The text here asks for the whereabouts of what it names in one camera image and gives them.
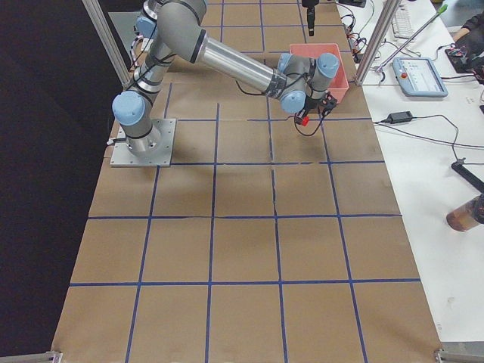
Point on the black power adapter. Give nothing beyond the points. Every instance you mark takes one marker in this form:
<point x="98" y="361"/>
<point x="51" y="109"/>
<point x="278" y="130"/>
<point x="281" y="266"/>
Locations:
<point x="400" y="117"/>

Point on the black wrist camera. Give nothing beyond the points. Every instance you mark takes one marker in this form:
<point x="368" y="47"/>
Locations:
<point x="328" y="103"/>

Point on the brown bottle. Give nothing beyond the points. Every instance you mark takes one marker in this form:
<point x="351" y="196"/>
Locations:
<point x="467" y="216"/>

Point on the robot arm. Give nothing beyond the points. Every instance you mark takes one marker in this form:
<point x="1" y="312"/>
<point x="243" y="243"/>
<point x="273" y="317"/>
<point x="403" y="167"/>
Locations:
<point x="299" y="83"/>

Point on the aluminium frame post left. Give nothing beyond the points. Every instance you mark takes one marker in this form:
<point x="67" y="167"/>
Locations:
<point x="105" y="35"/>

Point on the white keyboard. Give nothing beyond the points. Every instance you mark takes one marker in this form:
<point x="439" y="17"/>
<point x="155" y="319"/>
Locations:
<point x="401" y="24"/>

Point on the teach pendant tablet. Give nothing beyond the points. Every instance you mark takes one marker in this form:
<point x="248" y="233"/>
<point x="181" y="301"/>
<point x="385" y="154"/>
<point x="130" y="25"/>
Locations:
<point x="418" y="77"/>

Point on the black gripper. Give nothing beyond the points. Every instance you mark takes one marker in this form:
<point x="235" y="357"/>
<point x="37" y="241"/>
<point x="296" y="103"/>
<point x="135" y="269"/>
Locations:
<point x="311" y="103"/>
<point x="311" y="17"/>

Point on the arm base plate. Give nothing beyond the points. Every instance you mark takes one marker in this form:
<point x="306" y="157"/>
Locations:
<point x="153" y="150"/>

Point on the aluminium frame post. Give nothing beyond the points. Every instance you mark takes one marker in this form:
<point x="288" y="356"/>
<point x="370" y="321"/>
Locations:
<point x="380" y="29"/>
<point x="105" y="35"/>

